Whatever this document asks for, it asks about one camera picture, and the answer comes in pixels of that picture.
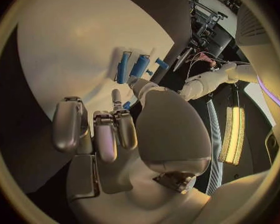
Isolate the white task board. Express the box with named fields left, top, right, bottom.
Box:
left=16, top=0, right=176, bottom=124

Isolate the long thin blue cylinder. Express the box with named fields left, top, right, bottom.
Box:
left=116, top=51, right=133, bottom=85

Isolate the large blue cylinder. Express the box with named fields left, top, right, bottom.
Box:
left=129, top=54, right=151, bottom=79

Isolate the workshop desk with equipment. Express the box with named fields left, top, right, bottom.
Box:
left=187, top=0, right=239, bottom=57

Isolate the white cable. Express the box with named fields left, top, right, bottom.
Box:
left=186, top=51, right=226, bottom=79

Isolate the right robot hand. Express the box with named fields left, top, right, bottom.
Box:
left=51, top=78, right=213, bottom=224

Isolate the glowing light bar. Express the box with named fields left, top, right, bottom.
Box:
left=218, top=106, right=246, bottom=166

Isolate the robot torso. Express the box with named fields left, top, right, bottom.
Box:
left=235, top=3, right=280, bottom=174

